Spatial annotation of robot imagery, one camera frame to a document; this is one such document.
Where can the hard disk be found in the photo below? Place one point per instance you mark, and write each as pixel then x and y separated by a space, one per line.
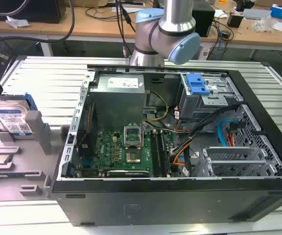
pixel 8 117

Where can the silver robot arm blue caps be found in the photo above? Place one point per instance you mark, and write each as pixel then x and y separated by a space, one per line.
pixel 155 36

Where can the grey metal disk bay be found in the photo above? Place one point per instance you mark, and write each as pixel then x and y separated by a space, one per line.
pixel 204 102

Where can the crumpled white plastic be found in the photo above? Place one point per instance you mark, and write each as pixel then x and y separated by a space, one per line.
pixel 17 22

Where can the silver CPU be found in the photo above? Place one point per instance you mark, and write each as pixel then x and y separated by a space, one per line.
pixel 0 159

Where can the grey parts rack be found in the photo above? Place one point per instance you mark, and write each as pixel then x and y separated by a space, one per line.
pixel 33 156

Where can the large black box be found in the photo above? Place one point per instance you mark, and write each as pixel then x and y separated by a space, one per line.
pixel 33 9

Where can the black case fan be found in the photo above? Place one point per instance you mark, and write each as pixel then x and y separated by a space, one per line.
pixel 88 132

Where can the wooden desk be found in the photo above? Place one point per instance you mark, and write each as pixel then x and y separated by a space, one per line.
pixel 94 24

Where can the grey power supply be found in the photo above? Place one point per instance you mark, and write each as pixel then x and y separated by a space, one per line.
pixel 116 102

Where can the green motherboard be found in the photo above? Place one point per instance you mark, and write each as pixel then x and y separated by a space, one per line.
pixel 106 147

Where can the CPU socket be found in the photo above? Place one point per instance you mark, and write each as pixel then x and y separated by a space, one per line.
pixel 133 157

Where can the black graphics card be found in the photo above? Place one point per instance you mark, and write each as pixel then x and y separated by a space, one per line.
pixel 128 173

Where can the black RAM slot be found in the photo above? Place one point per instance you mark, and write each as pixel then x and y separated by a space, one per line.
pixel 155 154
pixel 165 156

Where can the black PC case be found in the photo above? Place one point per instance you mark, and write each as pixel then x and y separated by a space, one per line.
pixel 155 203

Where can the blue plastic bay latch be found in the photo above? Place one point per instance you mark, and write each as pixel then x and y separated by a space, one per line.
pixel 196 84

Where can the tall black box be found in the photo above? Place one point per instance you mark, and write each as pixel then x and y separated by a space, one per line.
pixel 205 20

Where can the grey metal drive cage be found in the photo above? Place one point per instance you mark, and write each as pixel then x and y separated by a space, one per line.
pixel 229 164

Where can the small black box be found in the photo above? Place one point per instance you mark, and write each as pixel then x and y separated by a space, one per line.
pixel 235 20

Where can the flat grey box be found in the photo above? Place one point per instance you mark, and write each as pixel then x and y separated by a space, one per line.
pixel 256 14

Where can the clear plastic bags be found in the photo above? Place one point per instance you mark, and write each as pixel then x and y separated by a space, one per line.
pixel 264 24

